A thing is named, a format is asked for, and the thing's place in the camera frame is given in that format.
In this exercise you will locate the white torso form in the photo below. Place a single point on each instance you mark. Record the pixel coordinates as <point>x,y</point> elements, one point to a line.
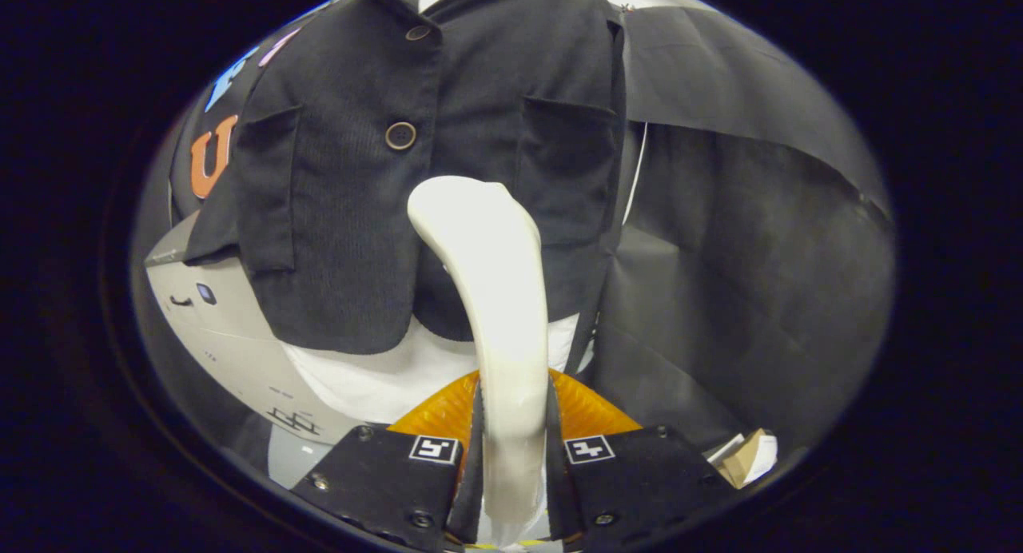
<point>384,381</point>

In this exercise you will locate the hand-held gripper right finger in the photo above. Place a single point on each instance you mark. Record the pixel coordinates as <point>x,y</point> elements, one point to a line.
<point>559,497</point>

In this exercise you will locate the white garment steamer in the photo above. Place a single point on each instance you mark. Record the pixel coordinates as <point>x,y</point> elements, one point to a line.
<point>499,313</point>

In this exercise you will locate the black backdrop cloth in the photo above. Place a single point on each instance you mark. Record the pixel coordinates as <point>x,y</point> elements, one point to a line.
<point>759,257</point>

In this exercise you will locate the black jacket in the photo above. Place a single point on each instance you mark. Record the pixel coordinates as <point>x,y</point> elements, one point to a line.
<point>344,217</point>

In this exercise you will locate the grey cabinet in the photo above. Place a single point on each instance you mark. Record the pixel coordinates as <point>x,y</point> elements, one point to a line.
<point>232,329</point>

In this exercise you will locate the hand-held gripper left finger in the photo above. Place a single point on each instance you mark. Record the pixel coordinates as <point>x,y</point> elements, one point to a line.
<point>471,497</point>

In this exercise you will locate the small cardboard box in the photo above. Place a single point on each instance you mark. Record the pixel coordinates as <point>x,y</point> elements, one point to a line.
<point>747,457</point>

